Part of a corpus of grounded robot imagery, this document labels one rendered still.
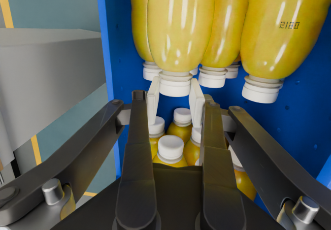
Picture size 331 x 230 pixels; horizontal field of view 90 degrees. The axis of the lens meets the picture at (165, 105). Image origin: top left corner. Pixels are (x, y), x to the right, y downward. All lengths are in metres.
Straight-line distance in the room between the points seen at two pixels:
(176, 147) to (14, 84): 0.49
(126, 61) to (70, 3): 1.26
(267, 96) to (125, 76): 0.19
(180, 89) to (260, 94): 0.09
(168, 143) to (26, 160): 2.24
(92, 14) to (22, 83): 0.92
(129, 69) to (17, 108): 0.43
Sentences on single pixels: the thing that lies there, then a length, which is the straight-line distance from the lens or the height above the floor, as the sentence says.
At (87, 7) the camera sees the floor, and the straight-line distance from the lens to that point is 1.46.
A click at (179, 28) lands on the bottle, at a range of 0.17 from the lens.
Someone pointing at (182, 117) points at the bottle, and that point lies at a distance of 0.33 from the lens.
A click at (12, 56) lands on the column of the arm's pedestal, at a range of 0.61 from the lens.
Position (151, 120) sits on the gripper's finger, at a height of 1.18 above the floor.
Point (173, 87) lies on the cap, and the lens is 0.19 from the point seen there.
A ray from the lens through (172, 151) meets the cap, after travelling 0.24.
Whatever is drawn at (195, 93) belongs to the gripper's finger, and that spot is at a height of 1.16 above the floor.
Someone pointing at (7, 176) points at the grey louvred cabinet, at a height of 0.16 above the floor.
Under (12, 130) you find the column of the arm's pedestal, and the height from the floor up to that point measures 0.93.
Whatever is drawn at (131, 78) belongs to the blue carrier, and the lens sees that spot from 0.29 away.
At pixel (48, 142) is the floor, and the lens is 2.09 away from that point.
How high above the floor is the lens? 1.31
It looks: 65 degrees down
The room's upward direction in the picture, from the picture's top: 173 degrees counter-clockwise
